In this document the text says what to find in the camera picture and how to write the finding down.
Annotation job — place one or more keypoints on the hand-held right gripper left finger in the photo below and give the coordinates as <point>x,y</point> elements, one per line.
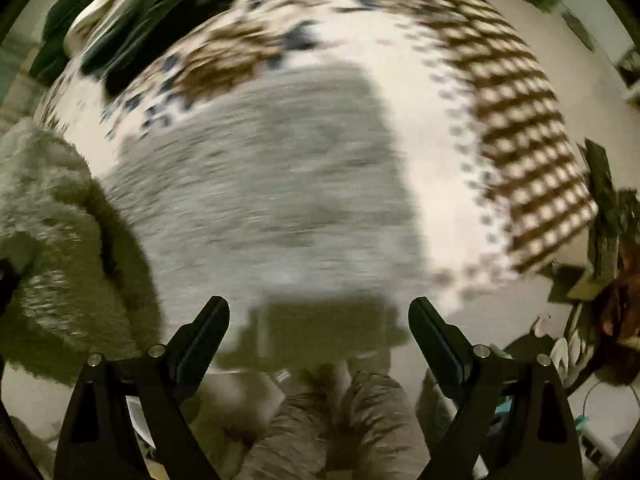
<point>200,347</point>

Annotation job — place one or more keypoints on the grey fleece pants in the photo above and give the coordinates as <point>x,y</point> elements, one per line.
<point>275,185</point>

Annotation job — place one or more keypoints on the bed with floral cover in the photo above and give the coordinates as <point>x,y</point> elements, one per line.
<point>430,85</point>

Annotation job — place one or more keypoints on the cardboard piece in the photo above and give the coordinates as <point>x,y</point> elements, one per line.
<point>580,285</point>

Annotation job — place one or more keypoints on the dark green blanket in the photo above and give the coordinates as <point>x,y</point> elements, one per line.
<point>150,0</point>

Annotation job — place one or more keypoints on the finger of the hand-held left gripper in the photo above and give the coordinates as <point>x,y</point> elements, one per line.
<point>6,287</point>

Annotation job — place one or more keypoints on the person's legs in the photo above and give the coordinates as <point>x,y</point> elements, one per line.
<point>370,425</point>

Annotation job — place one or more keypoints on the reddish brown object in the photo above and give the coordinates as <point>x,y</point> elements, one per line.
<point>622,320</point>

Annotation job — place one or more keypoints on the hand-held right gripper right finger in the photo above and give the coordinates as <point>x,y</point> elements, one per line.
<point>442,347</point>

